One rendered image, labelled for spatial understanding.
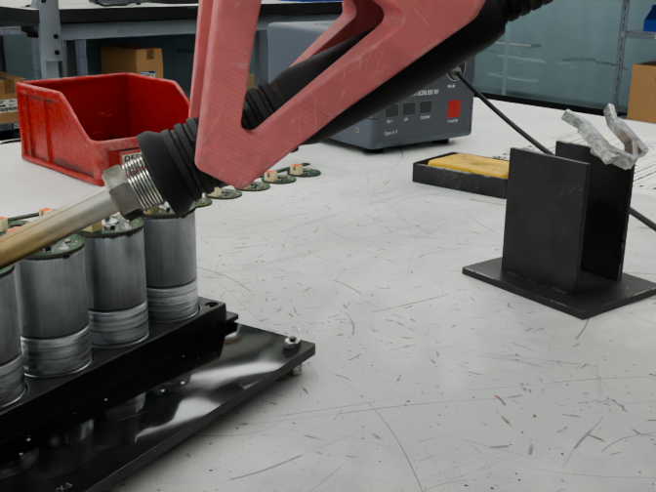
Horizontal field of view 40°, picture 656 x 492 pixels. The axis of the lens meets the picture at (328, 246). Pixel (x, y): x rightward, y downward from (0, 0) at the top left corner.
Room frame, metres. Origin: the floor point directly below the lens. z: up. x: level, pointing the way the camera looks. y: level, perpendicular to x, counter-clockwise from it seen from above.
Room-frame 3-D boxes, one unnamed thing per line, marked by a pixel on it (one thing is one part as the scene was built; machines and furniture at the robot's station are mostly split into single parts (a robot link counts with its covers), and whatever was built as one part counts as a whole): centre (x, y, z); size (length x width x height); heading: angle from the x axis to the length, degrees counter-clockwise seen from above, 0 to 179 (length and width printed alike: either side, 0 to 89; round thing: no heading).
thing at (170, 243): (0.32, 0.06, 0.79); 0.02 x 0.02 x 0.05
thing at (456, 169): (0.63, -0.10, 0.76); 0.07 x 0.05 x 0.02; 52
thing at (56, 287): (0.28, 0.09, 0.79); 0.02 x 0.02 x 0.05
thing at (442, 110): (0.80, -0.03, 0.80); 0.15 x 0.12 x 0.10; 37
